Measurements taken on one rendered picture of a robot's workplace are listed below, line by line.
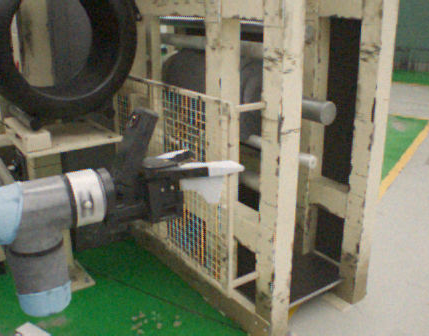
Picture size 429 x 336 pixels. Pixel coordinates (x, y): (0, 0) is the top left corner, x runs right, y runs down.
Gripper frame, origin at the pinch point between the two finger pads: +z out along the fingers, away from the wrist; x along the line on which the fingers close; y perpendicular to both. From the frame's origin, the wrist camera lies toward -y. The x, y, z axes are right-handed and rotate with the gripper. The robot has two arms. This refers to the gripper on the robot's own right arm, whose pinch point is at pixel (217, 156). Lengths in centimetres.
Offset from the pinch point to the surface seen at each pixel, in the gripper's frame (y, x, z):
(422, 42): -22, -530, 813
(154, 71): -11, -140, 54
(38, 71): -16, -142, 2
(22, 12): -40, -138, -3
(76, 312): 89, -132, 0
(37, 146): 10, -107, -9
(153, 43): -24, -138, 53
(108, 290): 88, -142, 19
